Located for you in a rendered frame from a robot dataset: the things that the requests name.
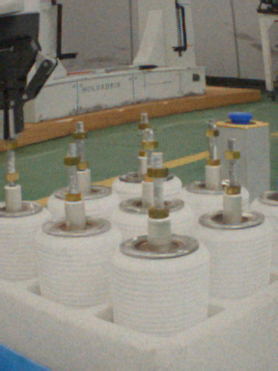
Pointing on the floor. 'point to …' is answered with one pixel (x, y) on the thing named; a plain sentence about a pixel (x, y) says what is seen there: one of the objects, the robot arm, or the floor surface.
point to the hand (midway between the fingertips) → (10, 123)
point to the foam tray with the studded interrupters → (140, 354)
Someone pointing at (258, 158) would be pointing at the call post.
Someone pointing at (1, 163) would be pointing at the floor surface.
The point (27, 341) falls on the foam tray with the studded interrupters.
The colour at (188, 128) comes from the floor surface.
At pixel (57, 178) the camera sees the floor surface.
